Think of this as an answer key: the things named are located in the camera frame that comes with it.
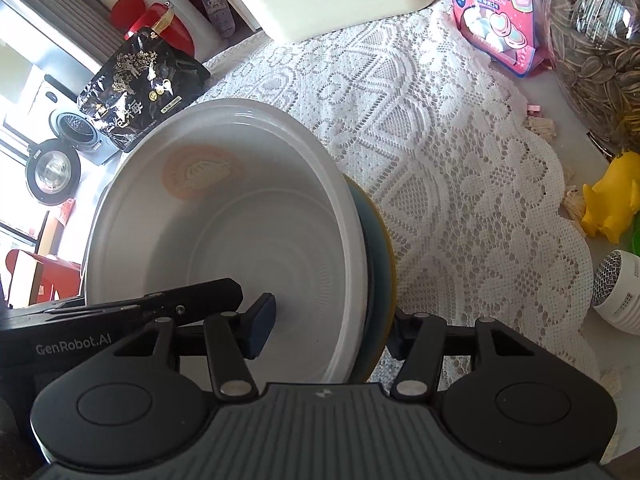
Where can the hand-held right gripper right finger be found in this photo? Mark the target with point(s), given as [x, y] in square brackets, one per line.
[425, 347]

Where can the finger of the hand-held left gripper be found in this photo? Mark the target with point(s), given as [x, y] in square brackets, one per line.
[200, 297]
[100, 310]

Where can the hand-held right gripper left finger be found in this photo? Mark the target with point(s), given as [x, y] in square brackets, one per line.
[262, 317]

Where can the large white bowl yellow rim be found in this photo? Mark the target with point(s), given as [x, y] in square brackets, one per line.
[391, 280]

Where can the blue bowl white inside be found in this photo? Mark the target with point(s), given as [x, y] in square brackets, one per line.
[372, 270]

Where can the red stool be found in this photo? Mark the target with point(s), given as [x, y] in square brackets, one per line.
[45, 275]

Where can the washing machine black round door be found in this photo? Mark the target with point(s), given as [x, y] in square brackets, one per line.
[52, 172]

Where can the grey washing machine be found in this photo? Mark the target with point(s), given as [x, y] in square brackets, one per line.
[75, 127]

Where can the white lace tablecloth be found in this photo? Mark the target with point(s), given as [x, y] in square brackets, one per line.
[450, 160]

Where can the small white round fan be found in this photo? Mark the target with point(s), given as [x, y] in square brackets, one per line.
[620, 305]

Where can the black snack bag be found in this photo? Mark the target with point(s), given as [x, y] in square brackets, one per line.
[135, 85]

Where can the green plastic object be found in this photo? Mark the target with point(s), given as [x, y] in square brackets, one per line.
[636, 242]

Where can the yellow toy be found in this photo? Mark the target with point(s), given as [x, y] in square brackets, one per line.
[615, 195]

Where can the small pink candy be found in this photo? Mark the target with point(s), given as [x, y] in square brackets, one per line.
[533, 108]

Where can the red container gold band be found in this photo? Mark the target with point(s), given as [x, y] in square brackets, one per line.
[175, 30]

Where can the white standing air conditioner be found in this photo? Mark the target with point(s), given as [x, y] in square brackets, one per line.
[185, 15]

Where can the purple patterned board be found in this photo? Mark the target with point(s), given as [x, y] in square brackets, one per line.
[217, 7]

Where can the grey ribbed panel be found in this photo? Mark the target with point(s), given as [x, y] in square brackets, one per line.
[65, 5]

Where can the cream tissue box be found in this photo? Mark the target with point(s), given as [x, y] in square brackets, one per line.
[340, 0]

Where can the pink marshmallow bag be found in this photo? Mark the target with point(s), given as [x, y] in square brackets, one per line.
[495, 25]

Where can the clear jar of sunflower seeds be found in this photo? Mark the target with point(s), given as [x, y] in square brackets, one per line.
[595, 60]

